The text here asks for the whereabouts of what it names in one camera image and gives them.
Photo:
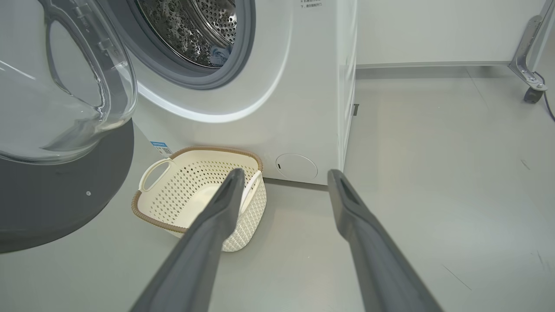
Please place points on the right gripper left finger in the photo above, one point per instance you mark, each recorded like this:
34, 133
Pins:
195, 260

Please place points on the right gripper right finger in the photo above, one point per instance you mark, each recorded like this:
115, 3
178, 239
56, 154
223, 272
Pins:
377, 268

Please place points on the round black glass washer door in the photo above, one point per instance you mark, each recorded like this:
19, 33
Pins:
65, 203

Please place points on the blue bear print garment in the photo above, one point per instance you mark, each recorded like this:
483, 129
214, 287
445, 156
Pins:
220, 55

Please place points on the cream perforated laundry basket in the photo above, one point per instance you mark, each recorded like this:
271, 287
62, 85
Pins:
190, 190

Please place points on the white front-load washing machine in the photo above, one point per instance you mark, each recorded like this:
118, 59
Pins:
303, 108

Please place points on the blue energy label sticker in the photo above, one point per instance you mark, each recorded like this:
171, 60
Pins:
161, 148

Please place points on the white partition panel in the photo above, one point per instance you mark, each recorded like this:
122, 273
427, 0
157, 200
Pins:
433, 30

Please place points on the metal caster leg with wheel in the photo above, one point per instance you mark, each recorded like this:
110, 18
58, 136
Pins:
531, 56

